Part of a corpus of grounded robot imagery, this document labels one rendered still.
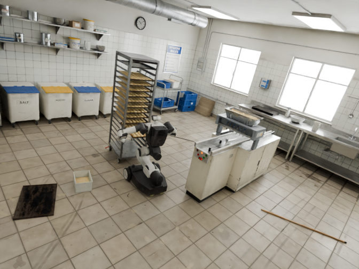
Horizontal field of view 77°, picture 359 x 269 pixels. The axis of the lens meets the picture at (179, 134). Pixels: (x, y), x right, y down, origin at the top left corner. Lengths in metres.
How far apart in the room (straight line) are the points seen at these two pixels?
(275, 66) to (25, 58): 5.93
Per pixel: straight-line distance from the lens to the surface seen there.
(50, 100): 5.44
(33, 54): 5.86
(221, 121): 3.88
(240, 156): 3.71
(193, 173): 3.43
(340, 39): 6.53
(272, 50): 6.97
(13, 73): 5.86
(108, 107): 6.04
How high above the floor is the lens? 2.18
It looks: 22 degrees down
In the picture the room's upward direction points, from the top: 12 degrees clockwise
